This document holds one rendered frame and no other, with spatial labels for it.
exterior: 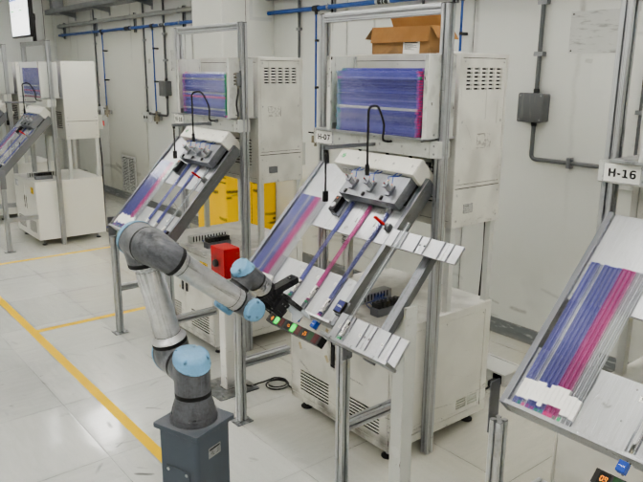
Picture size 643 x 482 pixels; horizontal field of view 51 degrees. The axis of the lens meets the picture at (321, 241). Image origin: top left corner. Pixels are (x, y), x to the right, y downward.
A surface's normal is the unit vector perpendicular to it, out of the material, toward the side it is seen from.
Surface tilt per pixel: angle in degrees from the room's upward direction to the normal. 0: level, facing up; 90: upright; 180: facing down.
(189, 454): 90
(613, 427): 44
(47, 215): 90
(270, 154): 90
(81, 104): 90
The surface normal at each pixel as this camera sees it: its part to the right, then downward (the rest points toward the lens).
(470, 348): 0.63, 0.19
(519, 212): -0.78, 0.14
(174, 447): -0.52, 0.21
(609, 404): -0.54, -0.59
